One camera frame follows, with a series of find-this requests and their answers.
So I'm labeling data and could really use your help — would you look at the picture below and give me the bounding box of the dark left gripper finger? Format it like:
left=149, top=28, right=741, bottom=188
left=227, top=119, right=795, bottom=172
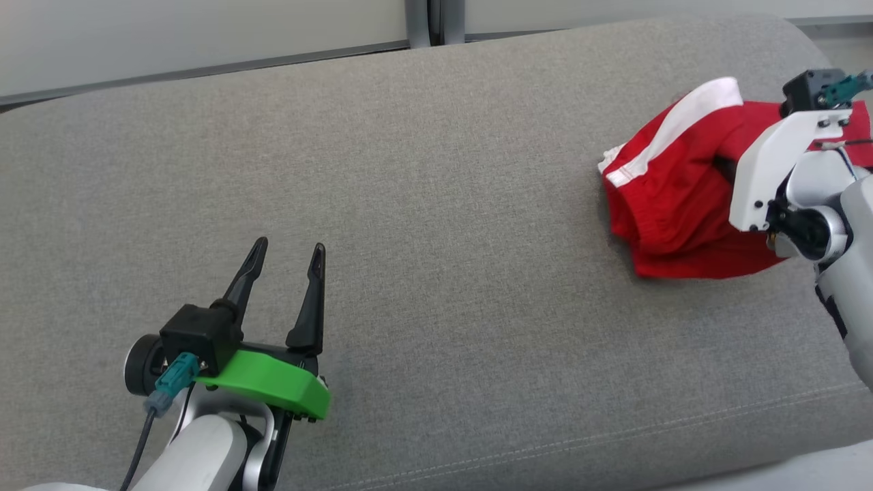
left=285, top=243, right=327, bottom=356
left=211, top=237, right=269, bottom=323

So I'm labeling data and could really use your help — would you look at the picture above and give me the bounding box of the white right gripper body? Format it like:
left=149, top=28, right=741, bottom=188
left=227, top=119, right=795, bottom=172
left=728, top=108, right=855, bottom=233

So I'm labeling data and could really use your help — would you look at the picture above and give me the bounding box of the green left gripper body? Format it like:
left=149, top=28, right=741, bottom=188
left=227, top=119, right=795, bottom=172
left=194, top=343, right=332, bottom=422

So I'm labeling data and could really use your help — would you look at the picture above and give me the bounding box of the red shorts white stripe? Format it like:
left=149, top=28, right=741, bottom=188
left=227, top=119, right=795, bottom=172
left=598, top=76, right=873, bottom=280

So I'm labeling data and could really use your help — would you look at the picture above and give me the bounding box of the grey fabric sofa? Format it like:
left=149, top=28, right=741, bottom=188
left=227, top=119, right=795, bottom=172
left=0, top=14, right=873, bottom=491

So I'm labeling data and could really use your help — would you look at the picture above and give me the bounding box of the black left cable teal plug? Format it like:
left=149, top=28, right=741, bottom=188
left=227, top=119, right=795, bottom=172
left=119, top=353, right=201, bottom=491

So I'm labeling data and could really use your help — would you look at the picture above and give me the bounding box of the black cable teal plug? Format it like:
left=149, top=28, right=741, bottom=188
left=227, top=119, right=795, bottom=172
left=812, top=68, right=873, bottom=181
left=119, top=353, right=201, bottom=491

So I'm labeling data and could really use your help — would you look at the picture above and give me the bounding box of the black right cable teal plug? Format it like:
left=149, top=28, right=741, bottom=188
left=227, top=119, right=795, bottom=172
left=812, top=68, right=873, bottom=181

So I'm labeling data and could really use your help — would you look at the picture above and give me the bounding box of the grey metal frame post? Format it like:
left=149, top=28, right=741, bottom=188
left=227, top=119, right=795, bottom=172
left=404, top=0, right=432, bottom=48
left=440, top=0, right=467, bottom=45

